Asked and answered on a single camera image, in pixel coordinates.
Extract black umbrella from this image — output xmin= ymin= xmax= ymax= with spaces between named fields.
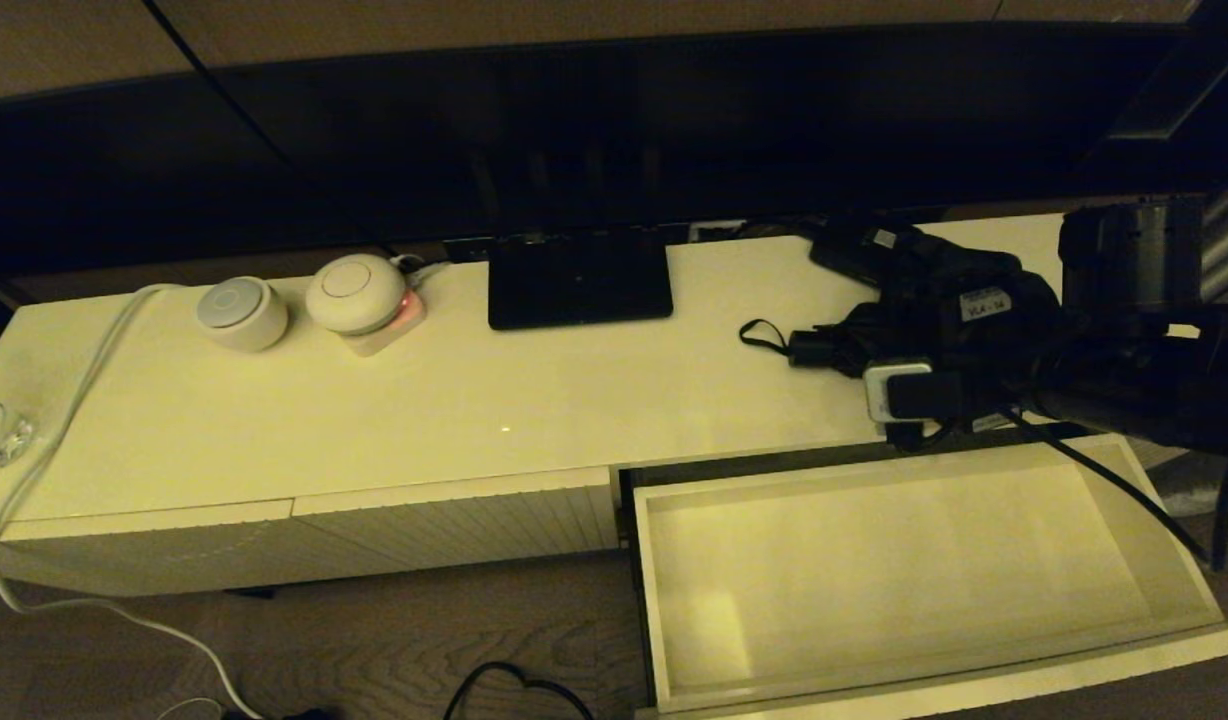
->
xmin=739 ymin=232 xmax=1065 ymax=401

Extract white cabinet drawer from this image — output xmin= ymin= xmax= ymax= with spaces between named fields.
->
xmin=619 ymin=432 xmax=1228 ymax=720

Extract white TV cabinet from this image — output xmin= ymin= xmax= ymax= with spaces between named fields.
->
xmin=0 ymin=208 xmax=1228 ymax=599

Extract small black set-top box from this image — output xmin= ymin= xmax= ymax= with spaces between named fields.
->
xmin=809 ymin=220 xmax=920 ymax=291

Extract black flat screen television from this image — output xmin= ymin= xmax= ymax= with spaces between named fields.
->
xmin=0 ymin=22 xmax=1215 ymax=281

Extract white power strip red light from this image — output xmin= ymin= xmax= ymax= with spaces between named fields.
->
xmin=342 ymin=290 xmax=428 ymax=359

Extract white round dome device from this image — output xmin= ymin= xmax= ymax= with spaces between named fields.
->
xmin=305 ymin=254 xmax=408 ymax=337

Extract white speaker with grey top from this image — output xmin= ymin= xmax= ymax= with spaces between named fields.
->
xmin=195 ymin=277 xmax=290 ymax=353

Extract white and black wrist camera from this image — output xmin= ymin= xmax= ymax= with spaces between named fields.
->
xmin=863 ymin=360 xmax=941 ymax=447

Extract thin black camera cable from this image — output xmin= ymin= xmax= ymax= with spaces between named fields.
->
xmin=1002 ymin=408 xmax=1212 ymax=563

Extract black television base plate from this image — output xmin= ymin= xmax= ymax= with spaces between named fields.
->
xmin=487 ymin=232 xmax=675 ymax=333

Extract black cable on floor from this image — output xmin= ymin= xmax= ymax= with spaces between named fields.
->
xmin=442 ymin=662 xmax=595 ymax=720

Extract thin black wall cable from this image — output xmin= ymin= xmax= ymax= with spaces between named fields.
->
xmin=142 ymin=0 xmax=400 ymax=256

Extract thick white power cable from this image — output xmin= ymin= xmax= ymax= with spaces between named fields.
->
xmin=0 ymin=285 xmax=265 ymax=720

